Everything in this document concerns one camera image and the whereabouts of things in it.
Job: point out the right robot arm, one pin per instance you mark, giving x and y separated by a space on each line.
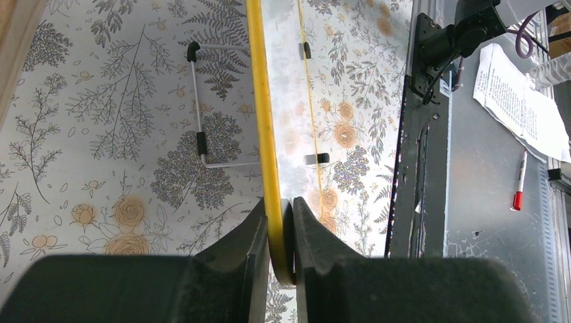
435 47

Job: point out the whiteboard with yellow frame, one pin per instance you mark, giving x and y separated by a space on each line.
280 58

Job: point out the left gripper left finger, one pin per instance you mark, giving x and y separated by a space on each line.
226 282

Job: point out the floral table mat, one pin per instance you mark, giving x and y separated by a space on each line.
132 130

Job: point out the printed paper sheet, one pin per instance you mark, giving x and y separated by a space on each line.
529 115

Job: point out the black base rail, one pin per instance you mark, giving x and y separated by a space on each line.
417 211

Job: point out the wooden clothes rack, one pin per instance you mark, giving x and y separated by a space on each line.
19 20

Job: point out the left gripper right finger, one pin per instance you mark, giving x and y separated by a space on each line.
337 284

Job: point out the red marker pen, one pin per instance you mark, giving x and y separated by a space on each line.
517 202

